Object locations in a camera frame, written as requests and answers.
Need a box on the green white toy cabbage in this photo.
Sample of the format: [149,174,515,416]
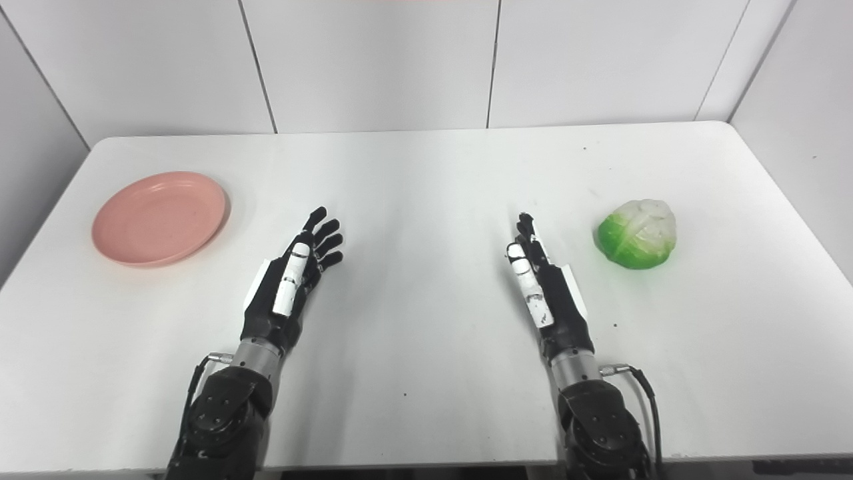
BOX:
[596,199,678,271]

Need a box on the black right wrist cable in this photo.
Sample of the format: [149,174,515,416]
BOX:
[598,363,665,480]

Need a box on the pink plate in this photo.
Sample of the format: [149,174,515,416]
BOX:
[91,171,231,269]

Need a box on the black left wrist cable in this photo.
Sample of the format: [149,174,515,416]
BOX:
[175,352,234,467]

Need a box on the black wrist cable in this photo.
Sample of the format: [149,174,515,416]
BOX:
[598,363,665,480]
[175,352,234,467]

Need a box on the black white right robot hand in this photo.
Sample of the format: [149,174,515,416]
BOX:
[505,212,596,361]

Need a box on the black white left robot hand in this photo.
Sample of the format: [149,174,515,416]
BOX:
[241,206,345,353]

